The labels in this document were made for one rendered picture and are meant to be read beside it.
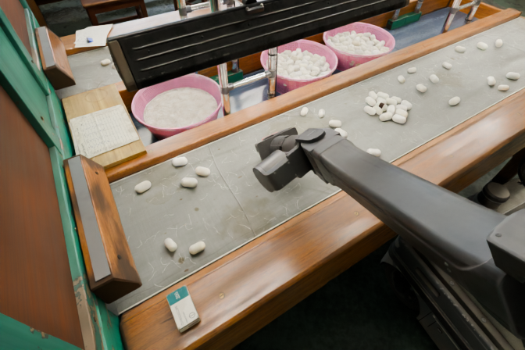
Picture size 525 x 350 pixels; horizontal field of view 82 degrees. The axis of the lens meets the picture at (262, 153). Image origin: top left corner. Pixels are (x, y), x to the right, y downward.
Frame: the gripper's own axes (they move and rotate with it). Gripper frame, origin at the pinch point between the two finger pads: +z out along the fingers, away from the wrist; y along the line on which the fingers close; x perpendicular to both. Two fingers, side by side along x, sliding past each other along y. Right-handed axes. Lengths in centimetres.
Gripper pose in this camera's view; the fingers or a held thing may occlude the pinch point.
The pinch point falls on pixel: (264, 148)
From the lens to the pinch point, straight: 74.0
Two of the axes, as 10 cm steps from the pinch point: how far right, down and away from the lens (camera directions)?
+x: 3.5, 9.2, 1.8
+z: -4.0, -0.3, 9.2
